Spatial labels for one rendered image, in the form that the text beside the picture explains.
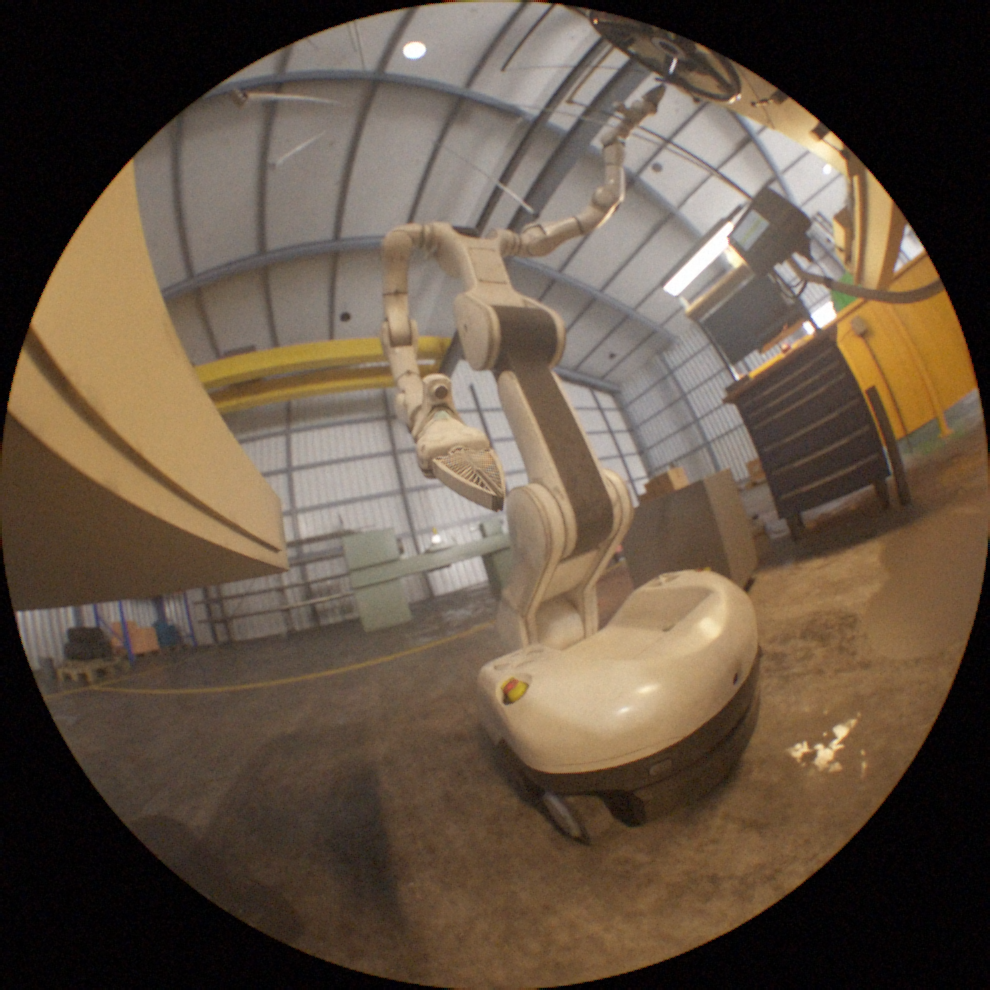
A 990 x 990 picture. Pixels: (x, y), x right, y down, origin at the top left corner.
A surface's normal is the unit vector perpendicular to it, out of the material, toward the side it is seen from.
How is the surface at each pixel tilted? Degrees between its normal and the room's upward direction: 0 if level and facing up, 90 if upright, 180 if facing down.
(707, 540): 90
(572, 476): 87
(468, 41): 169
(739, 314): 90
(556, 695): 37
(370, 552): 90
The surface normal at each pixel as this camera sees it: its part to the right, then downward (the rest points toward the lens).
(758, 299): -0.89, 0.19
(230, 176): 0.46, 0.88
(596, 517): 0.37, 0.04
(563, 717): -0.52, -0.68
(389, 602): 0.40, -0.32
